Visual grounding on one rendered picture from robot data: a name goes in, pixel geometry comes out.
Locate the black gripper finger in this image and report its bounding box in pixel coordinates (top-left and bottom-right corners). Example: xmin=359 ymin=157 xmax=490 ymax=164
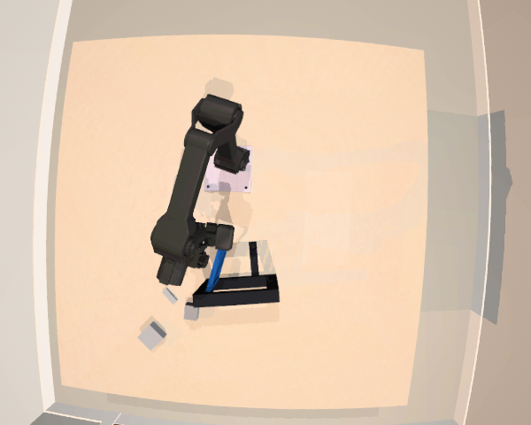
xmin=206 ymin=222 xmax=218 ymax=247

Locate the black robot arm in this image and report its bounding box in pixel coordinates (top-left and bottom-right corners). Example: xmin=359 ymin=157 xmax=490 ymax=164
xmin=150 ymin=94 xmax=250 ymax=286

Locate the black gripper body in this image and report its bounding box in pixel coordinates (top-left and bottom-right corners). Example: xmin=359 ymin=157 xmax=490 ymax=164
xmin=196 ymin=222 xmax=235 ymax=251

